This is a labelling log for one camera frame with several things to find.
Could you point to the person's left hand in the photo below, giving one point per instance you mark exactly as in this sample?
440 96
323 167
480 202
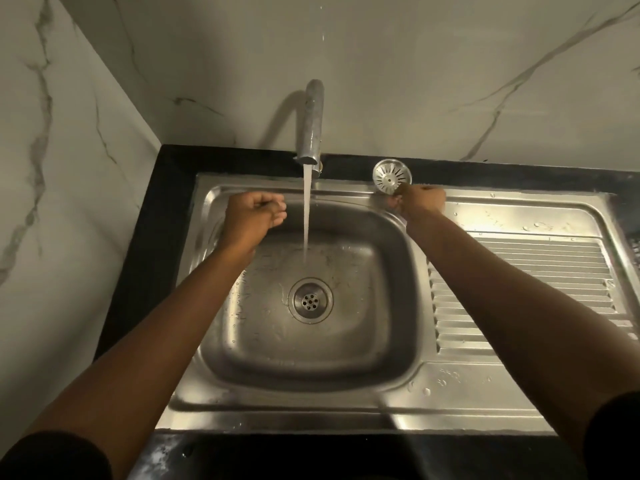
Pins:
250 219

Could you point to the person's right hand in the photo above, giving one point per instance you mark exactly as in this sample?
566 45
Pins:
422 200

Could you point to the metal drain strainer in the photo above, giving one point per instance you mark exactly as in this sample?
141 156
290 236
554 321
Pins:
390 174

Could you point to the stainless steel sink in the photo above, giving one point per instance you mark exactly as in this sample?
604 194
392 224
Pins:
350 344

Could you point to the person's right forearm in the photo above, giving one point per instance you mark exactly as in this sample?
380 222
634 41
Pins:
500 304

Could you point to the person's left forearm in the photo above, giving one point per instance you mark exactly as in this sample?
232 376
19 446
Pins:
150 354

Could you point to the person's black shirt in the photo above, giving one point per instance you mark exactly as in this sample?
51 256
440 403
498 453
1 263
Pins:
50 459

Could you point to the chrome faucet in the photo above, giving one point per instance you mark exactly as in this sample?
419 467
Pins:
312 124

